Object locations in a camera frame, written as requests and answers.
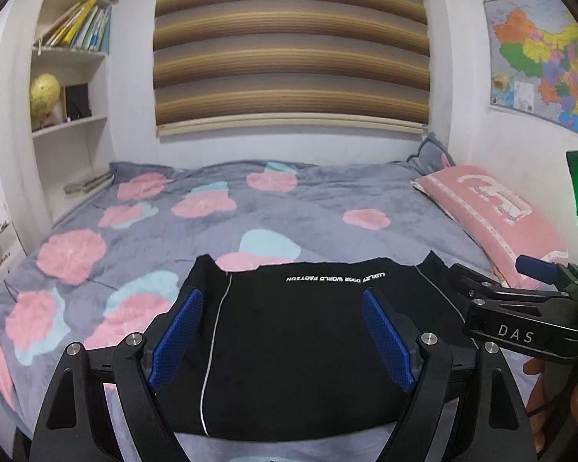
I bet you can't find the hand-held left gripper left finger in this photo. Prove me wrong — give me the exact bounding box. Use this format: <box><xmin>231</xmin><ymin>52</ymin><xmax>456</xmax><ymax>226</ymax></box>
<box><xmin>29</xmin><ymin>286</ymin><xmax>205</xmax><ymax>462</ymax></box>

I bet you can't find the grey floral blanket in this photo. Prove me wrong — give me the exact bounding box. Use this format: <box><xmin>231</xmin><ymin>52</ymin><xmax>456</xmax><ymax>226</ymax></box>
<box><xmin>0</xmin><ymin>160</ymin><xmax>550</xmax><ymax>462</ymax></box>

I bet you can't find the colourful wall map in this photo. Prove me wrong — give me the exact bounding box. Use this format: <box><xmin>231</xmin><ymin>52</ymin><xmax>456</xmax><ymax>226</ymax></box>
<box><xmin>482</xmin><ymin>0</ymin><xmax>578</xmax><ymax>145</ymax></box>

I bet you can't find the brown striped window blind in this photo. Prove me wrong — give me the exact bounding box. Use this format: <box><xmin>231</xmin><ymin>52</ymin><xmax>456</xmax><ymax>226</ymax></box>
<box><xmin>153</xmin><ymin>0</ymin><xmax>432</xmax><ymax>138</ymax></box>

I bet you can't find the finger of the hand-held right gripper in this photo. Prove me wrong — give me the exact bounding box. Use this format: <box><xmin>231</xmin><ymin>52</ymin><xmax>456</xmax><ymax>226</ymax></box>
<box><xmin>445</xmin><ymin>264</ymin><xmax>560</xmax><ymax>303</ymax></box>
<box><xmin>515</xmin><ymin>255</ymin><xmax>578</xmax><ymax>286</ymax></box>

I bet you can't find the grey-green book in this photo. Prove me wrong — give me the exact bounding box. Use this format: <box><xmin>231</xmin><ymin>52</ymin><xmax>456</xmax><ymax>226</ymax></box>
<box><xmin>64</xmin><ymin>171</ymin><xmax>114</xmax><ymax>196</ymax></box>

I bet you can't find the grey pillow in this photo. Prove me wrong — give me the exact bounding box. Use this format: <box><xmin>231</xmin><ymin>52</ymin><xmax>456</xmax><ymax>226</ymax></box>
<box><xmin>407</xmin><ymin>132</ymin><xmax>456</xmax><ymax>176</ymax></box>

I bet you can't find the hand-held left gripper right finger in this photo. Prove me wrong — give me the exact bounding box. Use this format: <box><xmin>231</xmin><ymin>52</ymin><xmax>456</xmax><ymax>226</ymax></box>
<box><xmin>360</xmin><ymin>288</ymin><xmax>547</xmax><ymax>462</ymax></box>

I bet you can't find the black picture frame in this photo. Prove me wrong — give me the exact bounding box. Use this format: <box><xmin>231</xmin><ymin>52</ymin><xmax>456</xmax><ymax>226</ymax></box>
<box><xmin>64</xmin><ymin>83</ymin><xmax>93</xmax><ymax>120</ymax></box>

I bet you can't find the white bookshelf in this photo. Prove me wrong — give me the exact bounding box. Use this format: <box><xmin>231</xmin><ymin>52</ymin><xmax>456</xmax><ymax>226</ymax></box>
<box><xmin>29</xmin><ymin>0</ymin><xmax>131</xmax><ymax>222</ymax></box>

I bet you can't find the yellow globe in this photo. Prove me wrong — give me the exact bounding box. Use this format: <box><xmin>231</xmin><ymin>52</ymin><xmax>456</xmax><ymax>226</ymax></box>
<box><xmin>29</xmin><ymin>73</ymin><xmax>62</xmax><ymax>131</ymax></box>

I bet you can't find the pink pillow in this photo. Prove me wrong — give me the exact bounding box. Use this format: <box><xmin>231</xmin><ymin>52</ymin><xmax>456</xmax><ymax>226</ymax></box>
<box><xmin>411</xmin><ymin>164</ymin><xmax>570</xmax><ymax>290</ymax></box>

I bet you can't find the person's right hand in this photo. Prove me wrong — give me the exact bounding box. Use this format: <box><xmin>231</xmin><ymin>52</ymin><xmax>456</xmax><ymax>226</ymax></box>
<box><xmin>523</xmin><ymin>356</ymin><xmax>578</xmax><ymax>450</ymax></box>

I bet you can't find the black jacket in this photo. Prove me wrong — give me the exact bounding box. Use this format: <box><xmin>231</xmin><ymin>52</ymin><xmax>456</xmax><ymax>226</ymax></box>
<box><xmin>156</xmin><ymin>251</ymin><xmax>487</xmax><ymax>444</ymax></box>

